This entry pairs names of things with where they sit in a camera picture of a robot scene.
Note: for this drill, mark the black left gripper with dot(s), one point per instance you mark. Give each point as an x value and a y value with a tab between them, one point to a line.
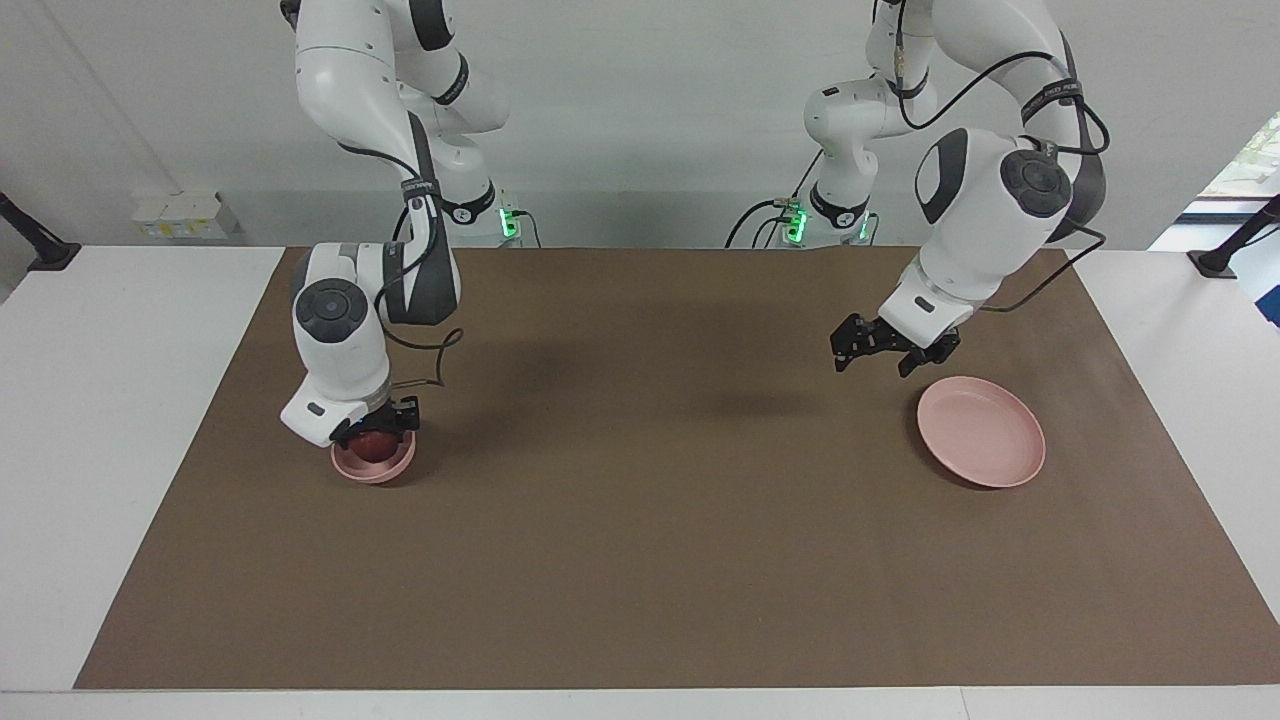
890	335

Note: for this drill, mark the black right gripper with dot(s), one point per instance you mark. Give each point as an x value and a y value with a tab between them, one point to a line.
378	418

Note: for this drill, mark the dark red apple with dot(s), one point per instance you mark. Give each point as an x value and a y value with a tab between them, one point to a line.
372	447

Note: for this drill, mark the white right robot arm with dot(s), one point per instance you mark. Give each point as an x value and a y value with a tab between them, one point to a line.
345	330

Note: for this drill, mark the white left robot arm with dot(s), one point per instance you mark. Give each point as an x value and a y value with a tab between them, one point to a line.
980	220

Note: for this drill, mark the pink bowl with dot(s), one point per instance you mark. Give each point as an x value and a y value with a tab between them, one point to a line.
375	472

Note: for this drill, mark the pink plate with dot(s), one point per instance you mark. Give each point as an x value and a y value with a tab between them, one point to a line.
980	432

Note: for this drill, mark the brown table mat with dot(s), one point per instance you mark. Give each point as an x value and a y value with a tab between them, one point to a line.
640	520

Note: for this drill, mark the blue object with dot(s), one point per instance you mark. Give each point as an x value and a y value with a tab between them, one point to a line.
1271	306

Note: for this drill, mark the window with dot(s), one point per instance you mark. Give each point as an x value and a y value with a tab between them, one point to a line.
1248	165

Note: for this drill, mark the white wall outlet box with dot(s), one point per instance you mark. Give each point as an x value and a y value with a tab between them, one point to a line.
180	215

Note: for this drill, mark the black camera stand clamp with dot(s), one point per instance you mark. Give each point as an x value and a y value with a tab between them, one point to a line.
45	252
1222	258

